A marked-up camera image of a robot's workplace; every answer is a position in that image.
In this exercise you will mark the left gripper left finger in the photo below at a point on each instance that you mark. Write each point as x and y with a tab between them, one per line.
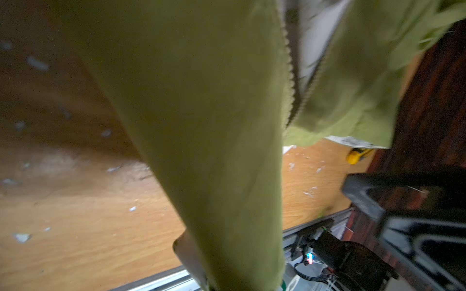
186	251

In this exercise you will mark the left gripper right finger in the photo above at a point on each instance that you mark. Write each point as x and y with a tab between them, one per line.
431	240

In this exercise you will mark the green jacket with printed lining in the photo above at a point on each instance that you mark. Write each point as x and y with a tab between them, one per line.
205	91

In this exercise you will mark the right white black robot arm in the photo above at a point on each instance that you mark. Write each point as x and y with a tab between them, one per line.
356	267

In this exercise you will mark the yellow utility knife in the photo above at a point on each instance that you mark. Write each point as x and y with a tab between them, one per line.
356	155

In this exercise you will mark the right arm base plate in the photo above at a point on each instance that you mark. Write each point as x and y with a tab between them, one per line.
299	240

